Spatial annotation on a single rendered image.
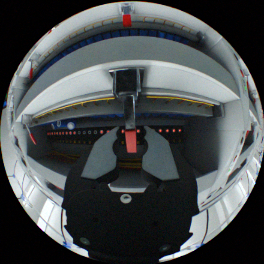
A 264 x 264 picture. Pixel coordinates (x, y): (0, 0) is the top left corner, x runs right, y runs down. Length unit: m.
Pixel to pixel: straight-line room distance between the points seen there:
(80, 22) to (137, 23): 0.12
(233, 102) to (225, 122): 0.05
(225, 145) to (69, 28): 0.41
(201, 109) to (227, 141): 0.09
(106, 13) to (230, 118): 0.31
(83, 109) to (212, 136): 0.26
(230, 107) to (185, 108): 0.10
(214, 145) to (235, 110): 0.10
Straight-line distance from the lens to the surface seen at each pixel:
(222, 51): 0.23
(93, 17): 0.24
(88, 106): 0.15
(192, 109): 0.16
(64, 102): 0.15
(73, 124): 0.19
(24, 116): 0.27
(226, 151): 0.20
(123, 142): 0.25
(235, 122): 0.19
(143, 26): 0.22
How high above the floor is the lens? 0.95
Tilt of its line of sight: 22 degrees up
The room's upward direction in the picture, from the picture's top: 178 degrees clockwise
